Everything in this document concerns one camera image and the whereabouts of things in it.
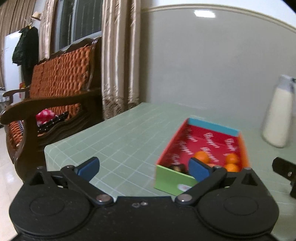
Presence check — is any brown lychee fruit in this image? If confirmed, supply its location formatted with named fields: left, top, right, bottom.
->
left=170, top=164, right=188, bottom=174

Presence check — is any orange tangerine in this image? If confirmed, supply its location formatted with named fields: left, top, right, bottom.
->
left=224, top=163, right=241, bottom=172
left=225, top=153, right=240, bottom=165
left=193, top=151, right=211, bottom=164

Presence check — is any white thermos jug grey lid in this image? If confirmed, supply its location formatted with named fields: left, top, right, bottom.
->
left=261, top=75, right=295, bottom=148

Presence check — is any red cardboard box tray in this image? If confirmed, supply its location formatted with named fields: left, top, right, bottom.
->
left=154, top=118, right=249, bottom=196

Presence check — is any red white cloth bag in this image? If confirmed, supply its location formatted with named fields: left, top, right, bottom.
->
left=36, top=109, right=57, bottom=126

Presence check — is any wooden bench orange cushion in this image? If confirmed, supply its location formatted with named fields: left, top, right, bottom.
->
left=1, top=38, right=103, bottom=181

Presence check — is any white refrigerator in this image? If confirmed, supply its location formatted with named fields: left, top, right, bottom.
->
left=3, top=31, right=22, bottom=91

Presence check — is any dark green hanging jacket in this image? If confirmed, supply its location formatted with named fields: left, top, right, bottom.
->
left=12, top=26, right=39, bottom=86

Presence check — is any window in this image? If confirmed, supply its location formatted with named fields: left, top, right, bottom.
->
left=53, top=0, right=103, bottom=52

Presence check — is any left beige curtain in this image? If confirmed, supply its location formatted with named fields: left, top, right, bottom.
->
left=1, top=1, right=58, bottom=87

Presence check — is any beige curtain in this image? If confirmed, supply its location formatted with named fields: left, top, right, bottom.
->
left=101, top=1, right=141, bottom=119
left=1, top=1, right=58, bottom=87

